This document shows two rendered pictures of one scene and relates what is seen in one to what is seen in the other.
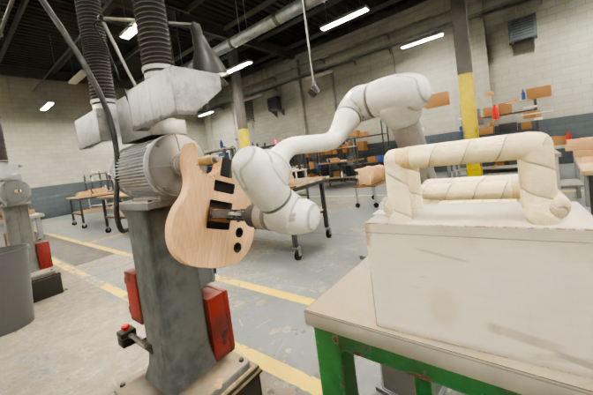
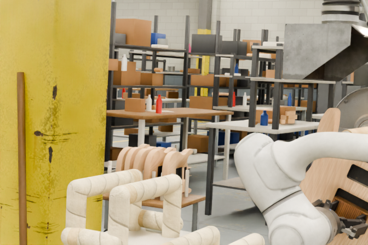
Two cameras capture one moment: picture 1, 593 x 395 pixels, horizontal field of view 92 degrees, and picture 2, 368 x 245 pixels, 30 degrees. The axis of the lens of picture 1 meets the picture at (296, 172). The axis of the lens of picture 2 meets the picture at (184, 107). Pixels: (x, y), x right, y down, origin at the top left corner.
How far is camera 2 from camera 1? 1.45 m
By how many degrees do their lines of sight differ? 83
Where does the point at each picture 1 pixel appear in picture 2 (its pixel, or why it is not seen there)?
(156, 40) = not seen: outside the picture
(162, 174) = not seen: hidden behind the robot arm
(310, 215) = (274, 235)
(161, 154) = (346, 114)
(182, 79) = (295, 38)
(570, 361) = not seen: outside the picture
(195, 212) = (313, 196)
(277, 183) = (256, 182)
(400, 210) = not seen: hidden behind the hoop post
